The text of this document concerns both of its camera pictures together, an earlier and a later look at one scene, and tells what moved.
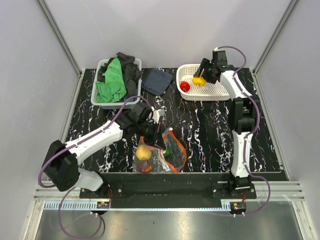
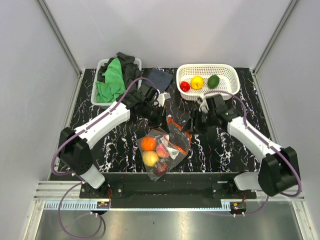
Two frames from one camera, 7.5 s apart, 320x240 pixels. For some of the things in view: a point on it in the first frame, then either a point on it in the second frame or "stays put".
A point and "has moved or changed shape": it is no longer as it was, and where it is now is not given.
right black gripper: x=212 y=80 -> x=190 y=126
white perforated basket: x=210 y=91 stays put
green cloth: x=114 y=88 stays put
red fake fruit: x=184 y=86 stays put
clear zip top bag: x=149 y=159 has moved or changed shape
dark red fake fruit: x=146 y=167 -> x=160 y=169
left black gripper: x=156 y=140 -> x=163 y=124
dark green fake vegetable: x=168 y=151 has moved or changed shape
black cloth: x=131 y=73 stays put
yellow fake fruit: x=143 y=153 -> x=150 y=158
